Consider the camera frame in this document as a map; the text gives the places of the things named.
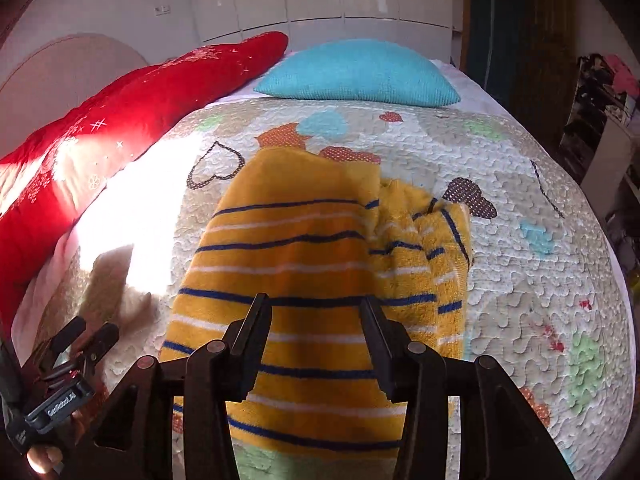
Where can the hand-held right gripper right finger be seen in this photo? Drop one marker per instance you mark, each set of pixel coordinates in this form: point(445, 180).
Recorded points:
point(376, 332)

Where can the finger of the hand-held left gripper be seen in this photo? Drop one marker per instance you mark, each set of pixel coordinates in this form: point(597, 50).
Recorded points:
point(62, 337)
point(90, 347)

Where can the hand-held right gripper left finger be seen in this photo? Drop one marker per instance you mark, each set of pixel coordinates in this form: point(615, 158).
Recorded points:
point(256, 332)

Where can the yellow striped knit sweater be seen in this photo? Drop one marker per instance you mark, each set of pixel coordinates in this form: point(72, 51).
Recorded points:
point(310, 240)

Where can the person's left hand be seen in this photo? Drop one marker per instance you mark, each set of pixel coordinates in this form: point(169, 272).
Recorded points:
point(44, 460)

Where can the pink fleece blanket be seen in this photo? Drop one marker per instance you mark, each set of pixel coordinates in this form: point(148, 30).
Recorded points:
point(37, 300)

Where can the patchwork heart-print quilt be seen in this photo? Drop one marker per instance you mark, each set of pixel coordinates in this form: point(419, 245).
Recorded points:
point(525, 270)

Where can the red embroidered duvet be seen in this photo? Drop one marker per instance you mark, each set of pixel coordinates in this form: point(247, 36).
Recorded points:
point(100, 130)

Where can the turquoise pillow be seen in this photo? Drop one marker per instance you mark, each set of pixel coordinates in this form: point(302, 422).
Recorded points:
point(357, 72)

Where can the round beige headboard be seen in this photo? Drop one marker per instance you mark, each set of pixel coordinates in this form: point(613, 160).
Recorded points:
point(55, 70)

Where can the cluttered white shelf unit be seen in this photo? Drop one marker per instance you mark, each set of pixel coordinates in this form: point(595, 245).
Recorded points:
point(600, 125)

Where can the brown wooden door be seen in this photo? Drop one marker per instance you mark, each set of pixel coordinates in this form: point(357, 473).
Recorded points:
point(520, 50)

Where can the pink cloth on shelf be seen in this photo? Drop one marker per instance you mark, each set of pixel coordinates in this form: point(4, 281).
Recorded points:
point(627, 76)

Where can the white wall socket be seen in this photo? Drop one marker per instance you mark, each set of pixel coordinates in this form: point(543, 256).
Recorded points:
point(161, 10)

